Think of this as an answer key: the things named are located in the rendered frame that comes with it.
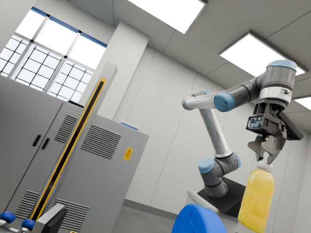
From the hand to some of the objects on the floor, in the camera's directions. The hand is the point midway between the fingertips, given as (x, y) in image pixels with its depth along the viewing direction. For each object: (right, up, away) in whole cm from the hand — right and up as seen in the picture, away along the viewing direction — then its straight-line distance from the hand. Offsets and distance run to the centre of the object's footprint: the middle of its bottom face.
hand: (265, 160), depth 48 cm
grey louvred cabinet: (-200, -102, +111) cm, 250 cm away
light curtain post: (-125, -111, +5) cm, 167 cm away
